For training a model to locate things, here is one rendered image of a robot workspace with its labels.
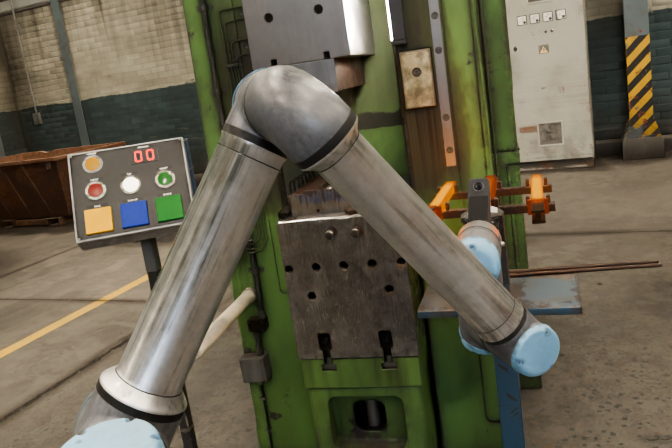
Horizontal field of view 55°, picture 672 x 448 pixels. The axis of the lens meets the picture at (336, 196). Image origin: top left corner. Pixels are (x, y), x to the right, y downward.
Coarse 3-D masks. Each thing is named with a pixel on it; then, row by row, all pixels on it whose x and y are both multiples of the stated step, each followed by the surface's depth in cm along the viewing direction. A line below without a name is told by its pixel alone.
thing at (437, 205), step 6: (444, 186) 179; (450, 186) 178; (438, 192) 173; (444, 192) 172; (450, 192) 174; (438, 198) 165; (444, 198) 164; (432, 204) 160; (438, 204) 159; (444, 204) 164; (432, 210) 149; (438, 210) 153; (438, 216) 154
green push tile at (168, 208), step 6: (156, 198) 187; (162, 198) 188; (168, 198) 188; (174, 198) 188; (180, 198) 188; (156, 204) 187; (162, 204) 187; (168, 204) 187; (174, 204) 187; (180, 204) 188; (156, 210) 186; (162, 210) 186; (168, 210) 186; (174, 210) 187; (180, 210) 187; (162, 216) 186; (168, 216) 186; (174, 216) 186; (180, 216) 186
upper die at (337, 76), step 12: (324, 60) 184; (336, 60) 185; (348, 60) 201; (360, 60) 220; (312, 72) 185; (324, 72) 184; (336, 72) 184; (348, 72) 200; (360, 72) 218; (336, 84) 184; (348, 84) 198; (360, 84) 216
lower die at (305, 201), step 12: (312, 180) 217; (324, 180) 207; (300, 192) 197; (312, 192) 193; (324, 192) 192; (336, 192) 191; (300, 204) 195; (312, 204) 194; (324, 204) 193; (336, 204) 192; (348, 204) 191
